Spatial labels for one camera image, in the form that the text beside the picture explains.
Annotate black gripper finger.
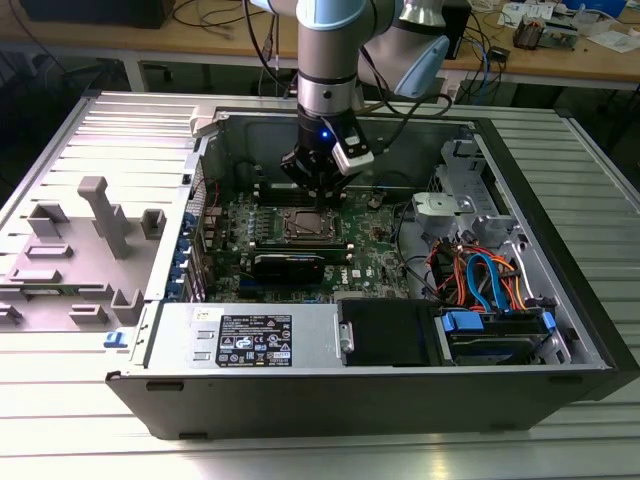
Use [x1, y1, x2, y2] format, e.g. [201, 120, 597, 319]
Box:
[322, 171, 351, 209]
[280, 149, 325, 209]

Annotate black RAM slots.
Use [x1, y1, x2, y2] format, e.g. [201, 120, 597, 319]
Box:
[253, 180, 347, 207]

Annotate green motherboard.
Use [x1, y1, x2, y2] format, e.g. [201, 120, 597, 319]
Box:
[199, 187, 416, 306]

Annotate black RAM stick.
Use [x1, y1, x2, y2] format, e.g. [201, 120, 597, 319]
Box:
[252, 239, 350, 254]

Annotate black graphics card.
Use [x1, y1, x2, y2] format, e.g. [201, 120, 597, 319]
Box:
[248, 251, 327, 287]

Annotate black drive bay box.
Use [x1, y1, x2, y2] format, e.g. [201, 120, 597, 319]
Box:
[337, 298, 441, 369]

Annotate black upright box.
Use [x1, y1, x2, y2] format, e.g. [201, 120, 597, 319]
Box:
[442, 0, 474, 61]

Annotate wooden workbench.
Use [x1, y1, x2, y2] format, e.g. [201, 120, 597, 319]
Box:
[0, 0, 640, 91]

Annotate silver power supply unit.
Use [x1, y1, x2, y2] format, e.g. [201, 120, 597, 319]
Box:
[144, 302, 346, 371]

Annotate black open PC case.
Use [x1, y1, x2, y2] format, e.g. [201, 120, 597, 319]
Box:
[104, 102, 640, 441]

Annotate hard disk in blue carrier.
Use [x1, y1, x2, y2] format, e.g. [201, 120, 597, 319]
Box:
[434, 307, 559, 366]

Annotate grey parts rack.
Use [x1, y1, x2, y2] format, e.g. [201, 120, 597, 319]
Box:
[0, 174, 166, 334]

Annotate metal heat sink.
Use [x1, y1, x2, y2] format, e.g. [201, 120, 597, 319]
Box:
[514, 14, 546, 51]

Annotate large black box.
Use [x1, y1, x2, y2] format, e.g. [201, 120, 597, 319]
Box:
[19, 0, 174, 29]

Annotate green circuit board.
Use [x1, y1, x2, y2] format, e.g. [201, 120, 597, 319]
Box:
[544, 19, 581, 49]

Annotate white paper sheet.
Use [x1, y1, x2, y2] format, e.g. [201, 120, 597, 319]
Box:
[587, 29, 640, 54]

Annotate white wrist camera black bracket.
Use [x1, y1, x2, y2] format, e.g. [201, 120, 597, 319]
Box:
[322, 115, 376, 176]

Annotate silver drive cage bracket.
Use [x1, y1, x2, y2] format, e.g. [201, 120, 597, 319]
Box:
[409, 139, 521, 241]

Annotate blue flat wire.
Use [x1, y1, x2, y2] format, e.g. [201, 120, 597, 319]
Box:
[467, 253, 506, 314]

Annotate orange wire bundle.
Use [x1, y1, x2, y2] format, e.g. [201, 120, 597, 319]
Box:
[432, 239, 529, 311]

